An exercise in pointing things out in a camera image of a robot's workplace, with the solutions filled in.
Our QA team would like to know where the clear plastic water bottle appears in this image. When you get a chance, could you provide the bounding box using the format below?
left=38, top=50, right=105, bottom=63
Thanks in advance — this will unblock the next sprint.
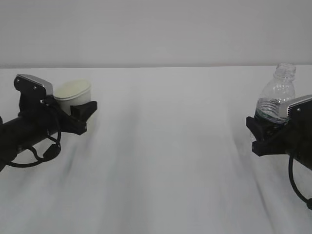
left=251, top=63, right=296, bottom=140

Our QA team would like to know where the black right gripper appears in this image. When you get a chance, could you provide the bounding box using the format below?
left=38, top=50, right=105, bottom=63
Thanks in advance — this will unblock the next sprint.
left=246, top=116, right=312, bottom=156

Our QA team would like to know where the white paper cup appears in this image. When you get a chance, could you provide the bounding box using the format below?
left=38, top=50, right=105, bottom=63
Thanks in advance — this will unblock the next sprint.
left=54, top=79, right=91, bottom=116

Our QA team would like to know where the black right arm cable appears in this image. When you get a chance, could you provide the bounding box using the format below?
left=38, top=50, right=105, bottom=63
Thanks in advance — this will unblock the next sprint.
left=288, top=153, right=312, bottom=210

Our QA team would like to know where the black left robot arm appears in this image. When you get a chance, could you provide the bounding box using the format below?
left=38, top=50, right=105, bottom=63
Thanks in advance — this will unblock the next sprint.
left=0, top=96, right=98, bottom=169

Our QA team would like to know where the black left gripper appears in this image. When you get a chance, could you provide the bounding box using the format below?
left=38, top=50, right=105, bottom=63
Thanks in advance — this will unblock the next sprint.
left=43, top=96, right=98, bottom=135

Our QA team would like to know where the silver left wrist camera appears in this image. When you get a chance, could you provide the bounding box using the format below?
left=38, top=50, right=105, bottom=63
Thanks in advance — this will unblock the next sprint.
left=14, top=74, right=53, bottom=101

